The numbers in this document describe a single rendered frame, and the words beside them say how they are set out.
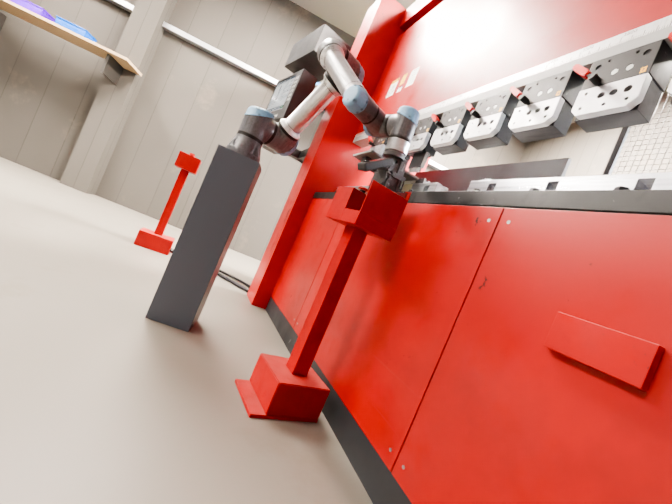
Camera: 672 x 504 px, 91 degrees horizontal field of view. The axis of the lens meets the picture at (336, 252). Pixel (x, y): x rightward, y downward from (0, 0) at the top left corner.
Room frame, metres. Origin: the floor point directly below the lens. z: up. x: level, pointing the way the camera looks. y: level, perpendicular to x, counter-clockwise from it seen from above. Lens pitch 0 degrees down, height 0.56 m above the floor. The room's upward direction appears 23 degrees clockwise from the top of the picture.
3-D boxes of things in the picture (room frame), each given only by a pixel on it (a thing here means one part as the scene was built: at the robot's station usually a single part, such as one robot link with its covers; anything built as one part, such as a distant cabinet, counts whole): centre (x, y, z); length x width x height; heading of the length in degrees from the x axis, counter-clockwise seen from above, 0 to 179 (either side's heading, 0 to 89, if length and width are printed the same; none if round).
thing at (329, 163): (2.51, 0.05, 1.15); 0.85 x 0.25 x 2.30; 114
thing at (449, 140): (1.39, -0.26, 1.22); 0.15 x 0.09 x 0.17; 24
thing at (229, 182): (1.46, 0.55, 0.39); 0.18 x 0.18 x 0.78; 11
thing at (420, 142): (1.57, -0.18, 1.22); 0.15 x 0.09 x 0.17; 24
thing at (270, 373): (1.13, -0.01, 0.06); 0.25 x 0.20 x 0.12; 122
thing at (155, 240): (2.66, 1.37, 0.42); 0.25 x 0.20 x 0.83; 114
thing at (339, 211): (1.15, -0.03, 0.75); 0.20 x 0.16 x 0.18; 32
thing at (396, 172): (1.11, -0.06, 0.87); 0.09 x 0.08 x 0.12; 121
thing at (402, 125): (1.10, -0.04, 1.03); 0.09 x 0.08 x 0.11; 47
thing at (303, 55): (2.52, 0.72, 1.52); 0.51 x 0.25 x 0.85; 35
